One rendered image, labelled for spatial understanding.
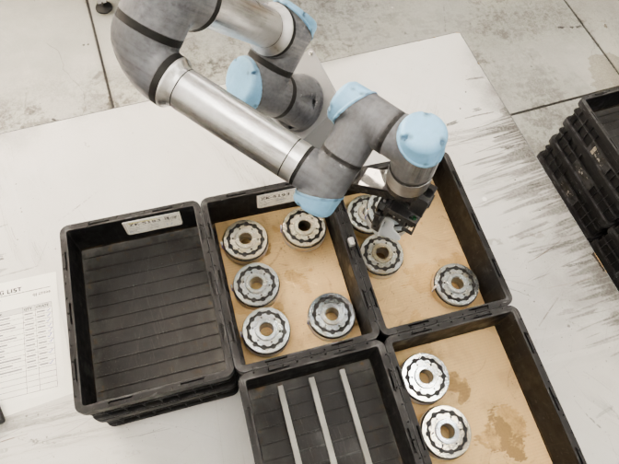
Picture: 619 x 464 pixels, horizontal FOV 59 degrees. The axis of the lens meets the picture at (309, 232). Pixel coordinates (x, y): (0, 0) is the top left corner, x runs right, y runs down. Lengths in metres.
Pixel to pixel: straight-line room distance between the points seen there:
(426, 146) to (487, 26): 2.35
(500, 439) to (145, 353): 0.76
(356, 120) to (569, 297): 0.90
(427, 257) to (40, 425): 0.95
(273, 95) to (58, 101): 1.56
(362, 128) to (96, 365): 0.75
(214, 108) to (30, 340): 0.78
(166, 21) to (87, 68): 1.88
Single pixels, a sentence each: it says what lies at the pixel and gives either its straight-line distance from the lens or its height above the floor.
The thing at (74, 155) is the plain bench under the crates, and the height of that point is 0.70.
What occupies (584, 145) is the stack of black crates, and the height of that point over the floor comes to 0.49.
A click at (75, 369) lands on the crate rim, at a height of 0.92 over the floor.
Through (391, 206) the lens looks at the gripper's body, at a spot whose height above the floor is 1.15.
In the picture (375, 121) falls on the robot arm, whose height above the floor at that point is 1.34.
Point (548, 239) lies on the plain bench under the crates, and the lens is 1.63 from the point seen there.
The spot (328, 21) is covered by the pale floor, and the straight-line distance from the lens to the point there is 2.96.
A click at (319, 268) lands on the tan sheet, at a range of 1.27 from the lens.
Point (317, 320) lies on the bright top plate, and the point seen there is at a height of 0.86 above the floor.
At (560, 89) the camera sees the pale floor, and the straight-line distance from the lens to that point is 3.00.
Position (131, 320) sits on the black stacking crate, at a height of 0.83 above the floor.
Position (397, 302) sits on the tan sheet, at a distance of 1.27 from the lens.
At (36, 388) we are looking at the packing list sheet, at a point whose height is 0.70.
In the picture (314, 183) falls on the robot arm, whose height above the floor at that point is 1.24.
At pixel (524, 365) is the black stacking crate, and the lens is 1.26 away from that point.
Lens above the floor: 2.01
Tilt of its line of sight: 64 degrees down
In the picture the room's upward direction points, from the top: 8 degrees clockwise
